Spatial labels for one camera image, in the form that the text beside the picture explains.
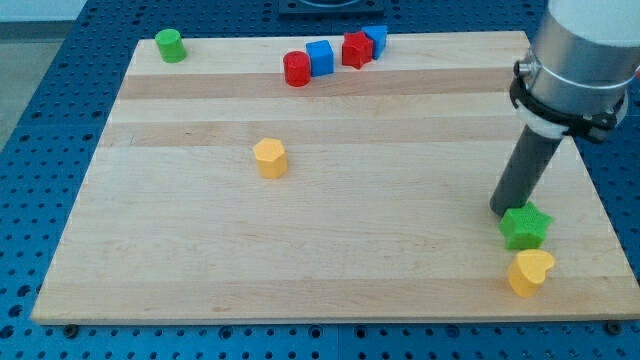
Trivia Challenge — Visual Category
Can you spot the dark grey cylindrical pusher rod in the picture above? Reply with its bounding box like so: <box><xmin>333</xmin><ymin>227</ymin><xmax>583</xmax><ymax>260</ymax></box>
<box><xmin>489</xmin><ymin>126</ymin><xmax>561</xmax><ymax>217</ymax></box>

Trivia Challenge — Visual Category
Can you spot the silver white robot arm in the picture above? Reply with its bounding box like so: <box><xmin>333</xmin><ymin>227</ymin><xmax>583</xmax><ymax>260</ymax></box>
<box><xmin>489</xmin><ymin>0</ymin><xmax>639</xmax><ymax>216</ymax></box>

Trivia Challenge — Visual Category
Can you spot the green star block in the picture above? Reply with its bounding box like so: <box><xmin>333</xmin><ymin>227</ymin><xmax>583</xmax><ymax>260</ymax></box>
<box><xmin>498</xmin><ymin>202</ymin><xmax>553</xmax><ymax>250</ymax></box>

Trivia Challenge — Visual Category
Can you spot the yellow heart block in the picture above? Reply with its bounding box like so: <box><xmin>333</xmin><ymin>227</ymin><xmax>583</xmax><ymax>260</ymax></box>
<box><xmin>507</xmin><ymin>249</ymin><xmax>555</xmax><ymax>298</ymax></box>

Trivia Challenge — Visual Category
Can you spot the red star block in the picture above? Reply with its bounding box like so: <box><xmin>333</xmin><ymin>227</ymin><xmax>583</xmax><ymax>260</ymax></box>
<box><xmin>341</xmin><ymin>31</ymin><xmax>373</xmax><ymax>69</ymax></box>

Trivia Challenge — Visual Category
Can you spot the blue triangle block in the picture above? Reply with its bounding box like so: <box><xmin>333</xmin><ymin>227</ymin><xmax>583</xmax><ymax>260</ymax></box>
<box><xmin>361</xmin><ymin>25</ymin><xmax>388</xmax><ymax>60</ymax></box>

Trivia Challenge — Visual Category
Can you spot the blue cube block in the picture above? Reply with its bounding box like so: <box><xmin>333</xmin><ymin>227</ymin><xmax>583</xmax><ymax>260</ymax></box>
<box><xmin>306</xmin><ymin>40</ymin><xmax>334</xmax><ymax>77</ymax></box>

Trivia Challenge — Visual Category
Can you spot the red cylinder block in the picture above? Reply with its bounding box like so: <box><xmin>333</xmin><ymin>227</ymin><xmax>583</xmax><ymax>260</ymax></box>
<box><xmin>283</xmin><ymin>51</ymin><xmax>311</xmax><ymax>87</ymax></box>

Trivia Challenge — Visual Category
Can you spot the yellow hexagon block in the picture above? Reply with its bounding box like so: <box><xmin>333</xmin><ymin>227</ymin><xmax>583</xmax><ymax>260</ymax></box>
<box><xmin>253</xmin><ymin>138</ymin><xmax>288</xmax><ymax>179</ymax></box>

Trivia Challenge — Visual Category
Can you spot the light wooden board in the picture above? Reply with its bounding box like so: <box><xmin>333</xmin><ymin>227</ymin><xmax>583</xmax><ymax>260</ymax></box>
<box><xmin>31</xmin><ymin>32</ymin><xmax>639</xmax><ymax>325</ymax></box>

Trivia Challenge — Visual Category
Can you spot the green cylinder block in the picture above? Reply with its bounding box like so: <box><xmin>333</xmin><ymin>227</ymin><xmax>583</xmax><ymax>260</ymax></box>
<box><xmin>154</xmin><ymin>28</ymin><xmax>187</xmax><ymax>63</ymax></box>

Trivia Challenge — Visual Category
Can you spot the black square base plate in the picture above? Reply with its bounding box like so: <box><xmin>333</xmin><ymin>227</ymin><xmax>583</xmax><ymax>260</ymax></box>
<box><xmin>278</xmin><ymin>0</ymin><xmax>385</xmax><ymax>16</ymax></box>

